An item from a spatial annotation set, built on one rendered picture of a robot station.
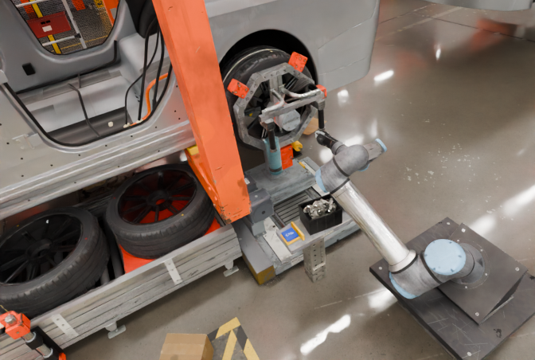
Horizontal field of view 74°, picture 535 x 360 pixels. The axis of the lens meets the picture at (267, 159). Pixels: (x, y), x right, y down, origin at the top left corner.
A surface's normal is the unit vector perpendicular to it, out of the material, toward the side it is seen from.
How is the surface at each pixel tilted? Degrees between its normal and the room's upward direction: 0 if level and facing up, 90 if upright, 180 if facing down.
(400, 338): 0
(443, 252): 38
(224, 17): 90
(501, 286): 43
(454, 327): 0
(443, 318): 0
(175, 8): 90
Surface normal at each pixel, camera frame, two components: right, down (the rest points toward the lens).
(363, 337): -0.13, -0.78
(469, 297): -0.68, -0.32
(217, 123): 0.47, 0.49
